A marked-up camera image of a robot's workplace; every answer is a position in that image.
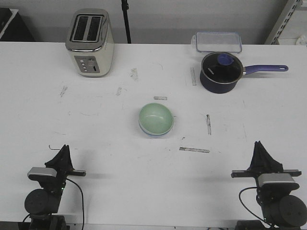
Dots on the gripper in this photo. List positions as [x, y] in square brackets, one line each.
[269, 164]
[58, 184]

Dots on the blue bowl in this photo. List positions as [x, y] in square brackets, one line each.
[155, 135]

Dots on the green bowl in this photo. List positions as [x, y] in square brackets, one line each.
[155, 118]

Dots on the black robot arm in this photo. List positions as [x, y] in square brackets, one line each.
[280, 209]
[42, 204]

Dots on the dark blue saucepan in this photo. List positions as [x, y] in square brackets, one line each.
[220, 88]

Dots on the glass pot lid blue knob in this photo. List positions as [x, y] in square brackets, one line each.
[222, 67]

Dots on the cream and chrome toaster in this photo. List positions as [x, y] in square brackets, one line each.
[90, 42]

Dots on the clear plastic food container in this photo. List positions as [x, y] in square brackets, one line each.
[206, 42]

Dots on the white crumpled object on shelf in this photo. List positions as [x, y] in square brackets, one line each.
[301, 41]

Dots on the white slotted shelf upright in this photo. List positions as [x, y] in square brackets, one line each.
[291, 24]

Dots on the black tripod pole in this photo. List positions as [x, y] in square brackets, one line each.
[125, 7]

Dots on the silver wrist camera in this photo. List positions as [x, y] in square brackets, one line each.
[40, 173]
[277, 181]

